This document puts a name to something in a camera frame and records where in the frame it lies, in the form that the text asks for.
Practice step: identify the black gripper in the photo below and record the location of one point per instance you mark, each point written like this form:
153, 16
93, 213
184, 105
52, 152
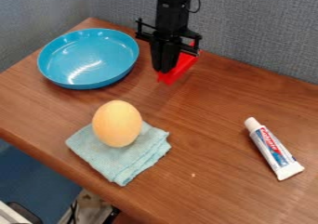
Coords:
167, 44

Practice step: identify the red plastic block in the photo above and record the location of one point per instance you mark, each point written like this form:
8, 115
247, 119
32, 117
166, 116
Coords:
184, 62

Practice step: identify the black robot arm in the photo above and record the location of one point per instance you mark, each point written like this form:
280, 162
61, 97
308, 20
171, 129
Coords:
172, 12

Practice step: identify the blue plate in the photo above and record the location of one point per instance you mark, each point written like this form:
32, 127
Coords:
88, 58

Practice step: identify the orange egg-shaped object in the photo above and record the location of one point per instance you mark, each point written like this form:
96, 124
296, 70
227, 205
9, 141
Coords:
116, 123

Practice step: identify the white object bottom corner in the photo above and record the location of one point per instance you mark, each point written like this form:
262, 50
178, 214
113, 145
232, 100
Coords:
15, 214

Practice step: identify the light blue folded cloth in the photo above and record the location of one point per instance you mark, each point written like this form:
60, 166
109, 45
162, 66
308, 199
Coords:
120, 164

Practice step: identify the white toothpaste tube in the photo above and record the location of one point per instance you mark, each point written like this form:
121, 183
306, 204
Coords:
276, 155

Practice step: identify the grey bag under table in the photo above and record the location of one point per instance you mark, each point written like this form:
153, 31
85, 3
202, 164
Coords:
92, 209

